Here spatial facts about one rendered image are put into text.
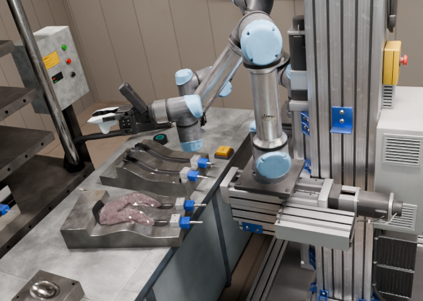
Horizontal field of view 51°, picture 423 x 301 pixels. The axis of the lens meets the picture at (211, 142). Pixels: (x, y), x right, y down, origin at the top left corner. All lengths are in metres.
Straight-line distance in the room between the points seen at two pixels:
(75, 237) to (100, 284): 0.26
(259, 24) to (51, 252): 1.31
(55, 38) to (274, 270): 1.70
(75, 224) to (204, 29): 2.77
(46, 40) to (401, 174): 1.83
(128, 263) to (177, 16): 2.99
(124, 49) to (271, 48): 3.67
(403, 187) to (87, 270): 1.26
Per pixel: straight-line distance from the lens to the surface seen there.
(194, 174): 2.06
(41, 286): 1.86
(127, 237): 1.89
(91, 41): 5.13
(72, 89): 2.68
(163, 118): 1.43
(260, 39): 1.31
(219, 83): 1.51
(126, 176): 2.20
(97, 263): 1.93
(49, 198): 2.44
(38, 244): 2.15
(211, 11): 4.24
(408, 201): 1.82
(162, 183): 2.10
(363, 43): 1.57
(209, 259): 2.39
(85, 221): 1.97
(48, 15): 4.92
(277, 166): 1.50
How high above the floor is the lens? 2.07
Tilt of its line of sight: 31 degrees down
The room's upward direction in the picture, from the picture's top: 10 degrees counter-clockwise
